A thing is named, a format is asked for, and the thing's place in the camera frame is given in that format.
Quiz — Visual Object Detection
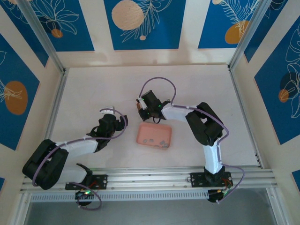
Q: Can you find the pink plastic tray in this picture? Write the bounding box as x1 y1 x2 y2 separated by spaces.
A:
135 123 173 151

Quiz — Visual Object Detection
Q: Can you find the black control board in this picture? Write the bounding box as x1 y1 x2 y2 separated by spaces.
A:
207 186 235 204
74 190 97 201

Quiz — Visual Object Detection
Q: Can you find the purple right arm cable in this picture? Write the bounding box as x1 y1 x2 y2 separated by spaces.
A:
140 77 246 204

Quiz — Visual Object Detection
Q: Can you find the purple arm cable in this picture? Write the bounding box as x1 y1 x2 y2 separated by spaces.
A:
32 108 129 210
140 77 246 204

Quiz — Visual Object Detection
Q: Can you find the aluminium table side rail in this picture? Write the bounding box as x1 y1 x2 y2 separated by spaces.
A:
228 67 264 168
45 68 70 143

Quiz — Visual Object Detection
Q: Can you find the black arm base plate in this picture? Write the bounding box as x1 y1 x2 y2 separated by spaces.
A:
65 174 108 191
190 172 233 188

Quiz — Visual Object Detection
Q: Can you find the aluminium frame beam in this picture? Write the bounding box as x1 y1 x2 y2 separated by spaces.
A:
20 165 274 195

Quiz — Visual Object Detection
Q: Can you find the grey slotted cable duct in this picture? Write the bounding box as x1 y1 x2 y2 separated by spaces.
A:
30 189 210 203

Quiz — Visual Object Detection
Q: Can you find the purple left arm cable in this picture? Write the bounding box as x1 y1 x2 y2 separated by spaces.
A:
32 108 129 210

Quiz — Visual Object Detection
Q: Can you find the aluminium corner post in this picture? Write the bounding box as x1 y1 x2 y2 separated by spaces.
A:
17 0 66 75
227 0 269 71

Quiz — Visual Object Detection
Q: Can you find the aluminium frame leg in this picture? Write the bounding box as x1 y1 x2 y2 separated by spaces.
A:
13 192 32 225
266 187 290 225

